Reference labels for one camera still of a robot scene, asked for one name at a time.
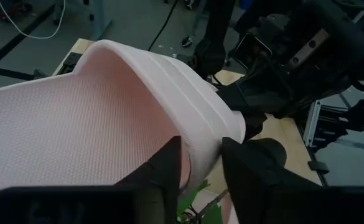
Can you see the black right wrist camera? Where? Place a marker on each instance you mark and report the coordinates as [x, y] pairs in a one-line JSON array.
[[251, 51]]

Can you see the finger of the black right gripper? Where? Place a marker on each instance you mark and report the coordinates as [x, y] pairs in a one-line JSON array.
[[247, 98], [254, 124]]

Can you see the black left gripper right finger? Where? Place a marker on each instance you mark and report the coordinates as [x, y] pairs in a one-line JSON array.
[[278, 202]]

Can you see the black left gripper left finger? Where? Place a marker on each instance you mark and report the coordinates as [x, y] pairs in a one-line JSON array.
[[76, 205]]

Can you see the pink rubber slide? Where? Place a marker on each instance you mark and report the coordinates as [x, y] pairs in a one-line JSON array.
[[76, 124]]

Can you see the green artificial leafy plant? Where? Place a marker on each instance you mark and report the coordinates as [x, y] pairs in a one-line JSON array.
[[186, 203]]

